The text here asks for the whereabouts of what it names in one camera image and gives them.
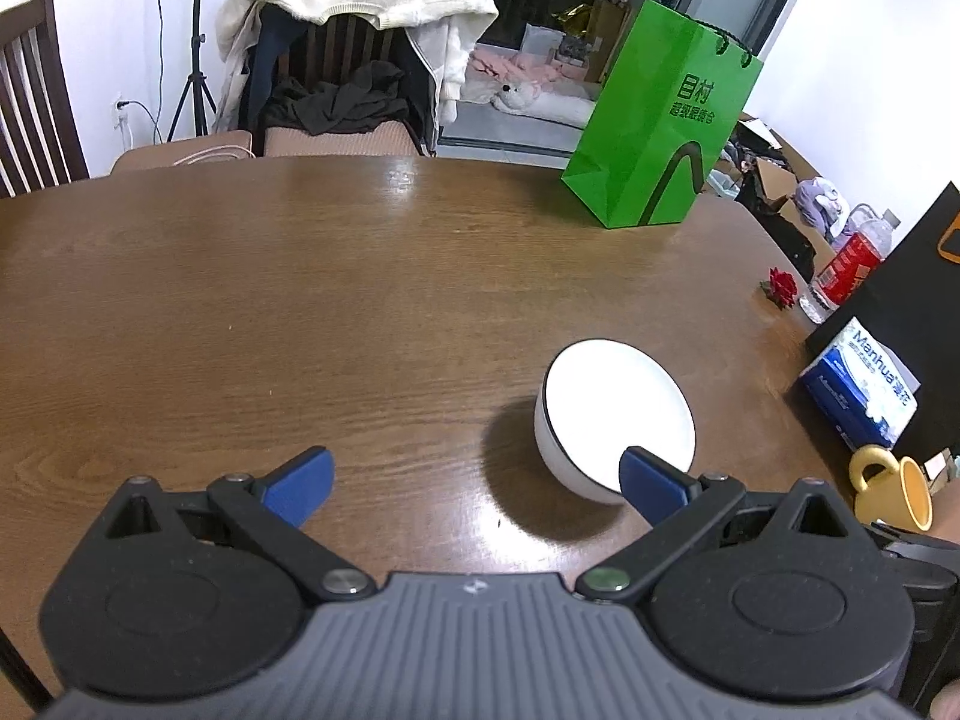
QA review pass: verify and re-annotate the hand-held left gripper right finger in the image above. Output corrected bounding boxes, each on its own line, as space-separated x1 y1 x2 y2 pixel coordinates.
576 446 856 605

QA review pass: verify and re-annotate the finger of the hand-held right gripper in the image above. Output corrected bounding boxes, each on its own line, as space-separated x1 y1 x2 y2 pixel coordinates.
862 525 953 592

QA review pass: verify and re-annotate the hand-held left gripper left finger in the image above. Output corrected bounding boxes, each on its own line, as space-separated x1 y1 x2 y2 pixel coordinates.
101 447 377 605

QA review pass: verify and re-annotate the white bowl black rim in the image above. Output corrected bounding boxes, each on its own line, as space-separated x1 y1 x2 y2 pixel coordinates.
535 340 697 506

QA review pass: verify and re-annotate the yellow mug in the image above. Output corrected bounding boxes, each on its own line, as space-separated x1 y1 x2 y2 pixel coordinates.
848 444 934 534

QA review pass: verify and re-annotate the blue tissue box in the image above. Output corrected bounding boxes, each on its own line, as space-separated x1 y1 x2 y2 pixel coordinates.
796 317 920 453

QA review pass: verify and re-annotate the small red flower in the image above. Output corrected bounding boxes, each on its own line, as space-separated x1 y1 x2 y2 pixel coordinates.
759 266 800 311

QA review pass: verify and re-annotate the black paper bag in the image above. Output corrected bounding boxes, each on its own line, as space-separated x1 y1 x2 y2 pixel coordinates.
804 181 960 452

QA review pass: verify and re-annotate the red label plastic bottle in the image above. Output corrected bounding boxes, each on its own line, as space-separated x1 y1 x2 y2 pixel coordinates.
798 204 902 326

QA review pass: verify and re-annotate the cardboard box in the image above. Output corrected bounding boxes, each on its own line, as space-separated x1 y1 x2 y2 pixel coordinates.
731 114 839 282

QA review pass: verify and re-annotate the lavender cloth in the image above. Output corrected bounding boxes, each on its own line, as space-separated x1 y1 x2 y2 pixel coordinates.
793 177 854 230

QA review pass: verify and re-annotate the green paper bag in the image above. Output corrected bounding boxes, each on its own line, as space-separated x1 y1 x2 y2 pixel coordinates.
560 0 765 230

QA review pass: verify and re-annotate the black garment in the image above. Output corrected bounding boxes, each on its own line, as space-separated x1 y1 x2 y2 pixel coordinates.
264 62 415 138

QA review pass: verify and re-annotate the white plush toy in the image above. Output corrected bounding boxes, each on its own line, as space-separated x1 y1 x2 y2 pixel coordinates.
490 81 542 116

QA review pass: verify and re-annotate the dark wooden chair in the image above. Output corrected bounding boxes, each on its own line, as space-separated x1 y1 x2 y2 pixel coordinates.
0 0 254 200
259 7 440 160

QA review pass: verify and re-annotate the pile of pink clothes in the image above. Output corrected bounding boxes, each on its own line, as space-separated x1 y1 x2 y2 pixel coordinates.
466 43 602 95

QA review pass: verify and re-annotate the black light stand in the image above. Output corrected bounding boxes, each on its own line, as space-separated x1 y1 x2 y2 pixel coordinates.
165 0 220 145

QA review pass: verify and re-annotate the white wall socket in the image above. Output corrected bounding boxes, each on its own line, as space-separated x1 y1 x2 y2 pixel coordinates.
111 95 137 152

